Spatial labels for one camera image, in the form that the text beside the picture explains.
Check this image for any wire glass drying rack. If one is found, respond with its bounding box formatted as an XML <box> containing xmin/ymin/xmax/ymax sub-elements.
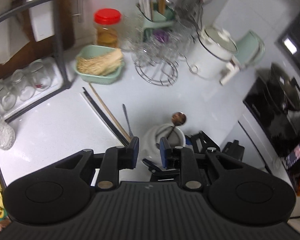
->
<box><xmin>132</xmin><ymin>29</ymin><xmax>190</xmax><ymax>87</ymax></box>

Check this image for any black dish rack frame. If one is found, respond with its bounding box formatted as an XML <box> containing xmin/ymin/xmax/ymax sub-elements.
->
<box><xmin>0</xmin><ymin>0</ymin><xmax>75</xmax><ymax>122</ymax></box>

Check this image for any copper coloured small spoon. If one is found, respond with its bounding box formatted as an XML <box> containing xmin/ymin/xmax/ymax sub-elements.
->
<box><xmin>166</xmin><ymin>112</ymin><xmax>187</xmax><ymax>139</ymax></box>

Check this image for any wooden chopstick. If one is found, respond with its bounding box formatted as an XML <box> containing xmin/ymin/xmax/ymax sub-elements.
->
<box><xmin>89</xmin><ymin>83</ymin><xmax>131</xmax><ymax>142</ymax></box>

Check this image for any white electric cooker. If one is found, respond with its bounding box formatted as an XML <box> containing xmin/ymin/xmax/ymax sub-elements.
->
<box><xmin>186</xmin><ymin>25</ymin><xmax>239</xmax><ymax>85</ymax></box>

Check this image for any red lidded plastic jar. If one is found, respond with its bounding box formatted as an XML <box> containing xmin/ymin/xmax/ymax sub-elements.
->
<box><xmin>94</xmin><ymin>8</ymin><xmax>122</xmax><ymax>48</ymax></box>

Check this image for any purple lid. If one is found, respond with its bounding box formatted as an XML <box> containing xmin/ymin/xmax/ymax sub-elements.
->
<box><xmin>153</xmin><ymin>29</ymin><xmax>169</xmax><ymax>43</ymax></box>

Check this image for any green utensil holder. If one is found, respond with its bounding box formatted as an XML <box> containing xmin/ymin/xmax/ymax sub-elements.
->
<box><xmin>136</xmin><ymin>0</ymin><xmax>175</xmax><ymax>42</ymax></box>

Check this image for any small steel fork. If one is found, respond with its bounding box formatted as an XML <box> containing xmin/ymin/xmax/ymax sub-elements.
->
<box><xmin>122</xmin><ymin>103</ymin><xmax>134</xmax><ymax>138</ymax></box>

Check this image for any wooden cutting board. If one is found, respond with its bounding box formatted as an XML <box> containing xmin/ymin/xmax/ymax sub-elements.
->
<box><xmin>0</xmin><ymin>0</ymin><xmax>75</xmax><ymax>79</ymax></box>

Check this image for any green plastic basket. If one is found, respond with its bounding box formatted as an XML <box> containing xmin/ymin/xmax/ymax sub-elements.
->
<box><xmin>75</xmin><ymin>45</ymin><xmax>125</xmax><ymax>85</ymax></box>

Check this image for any white ceramic jar with handle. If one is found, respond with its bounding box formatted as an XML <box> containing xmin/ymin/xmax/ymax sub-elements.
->
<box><xmin>140</xmin><ymin>123</ymin><xmax>186</xmax><ymax>165</ymax></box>

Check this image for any black wok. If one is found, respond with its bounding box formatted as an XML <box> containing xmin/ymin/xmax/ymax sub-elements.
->
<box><xmin>267</xmin><ymin>62</ymin><xmax>300</xmax><ymax>114</ymax></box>

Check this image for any bundle of dried noodles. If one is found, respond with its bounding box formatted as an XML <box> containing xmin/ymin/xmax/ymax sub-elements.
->
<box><xmin>77</xmin><ymin>48</ymin><xmax>123</xmax><ymax>76</ymax></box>

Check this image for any mint green electric kettle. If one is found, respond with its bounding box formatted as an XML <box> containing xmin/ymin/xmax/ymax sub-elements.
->
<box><xmin>236</xmin><ymin>30</ymin><xmax>266</xmax><ymax>69</ymax></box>

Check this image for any black induction cooktop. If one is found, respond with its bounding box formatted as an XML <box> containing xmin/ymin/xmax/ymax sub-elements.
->
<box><xmin>243</xmin><ymin>77</ymin><xmax>300</xmax><ymax>157</ymax></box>

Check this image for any small upturned drinking glass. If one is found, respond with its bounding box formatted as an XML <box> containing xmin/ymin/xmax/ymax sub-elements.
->
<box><xmin>0</xmin><ymin>79</ymin><xmax>17</xmax><ymax>111</ymax></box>

